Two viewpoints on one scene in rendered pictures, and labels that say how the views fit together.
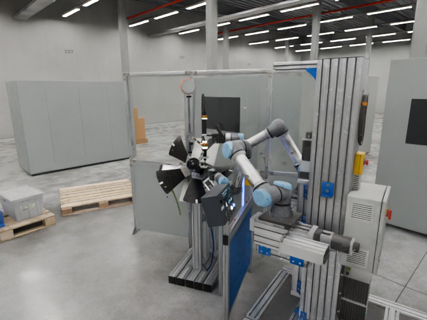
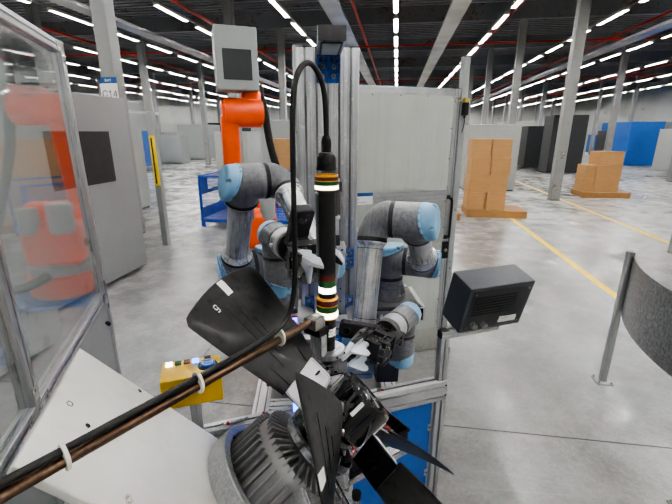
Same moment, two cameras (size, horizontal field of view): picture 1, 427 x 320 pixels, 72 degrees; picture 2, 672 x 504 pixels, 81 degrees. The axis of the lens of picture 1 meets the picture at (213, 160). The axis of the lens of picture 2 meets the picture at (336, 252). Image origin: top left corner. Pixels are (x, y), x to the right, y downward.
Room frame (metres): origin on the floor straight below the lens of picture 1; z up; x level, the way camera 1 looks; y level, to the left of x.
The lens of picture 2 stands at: (2.97, 0.66, 1.71)
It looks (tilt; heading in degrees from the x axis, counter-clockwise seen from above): 17 degrees down; 232
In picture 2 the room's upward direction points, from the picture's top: straight up
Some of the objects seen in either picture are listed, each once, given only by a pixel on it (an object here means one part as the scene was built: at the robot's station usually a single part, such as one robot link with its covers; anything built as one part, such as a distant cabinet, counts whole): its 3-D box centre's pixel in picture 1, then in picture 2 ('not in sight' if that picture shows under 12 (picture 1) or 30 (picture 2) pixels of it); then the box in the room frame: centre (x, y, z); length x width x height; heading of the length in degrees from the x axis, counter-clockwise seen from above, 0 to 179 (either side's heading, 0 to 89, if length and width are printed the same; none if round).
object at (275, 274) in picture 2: not in sight; (284, 273); (2.48, -0.20, 1.35); 0.11 x 0.08 x 0.11; 167
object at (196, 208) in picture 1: (197, 234); not in sight; (2.68, 0.17, 0.46); 0.09 x 0.05 x 0.91; 70
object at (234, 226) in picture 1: (241, 214); (325, 412); (2.32, -0.23, 0.82); 0.90 x 0.04 x 0.08; 160
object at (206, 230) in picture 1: (205, 214); not in sight; (2.90, 0.09, 0.58); 0.09 x 0.05 x 1.15; 70
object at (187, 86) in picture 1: (187, 86); not in sight; (3.23, 0.27, 1.88); 0.16 x 0.07 x 0.16; 105
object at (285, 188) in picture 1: (281, 191); (391, 259); (1.83, -0.44, 1.20); 0.13 x 0.12 x 0.14; 124
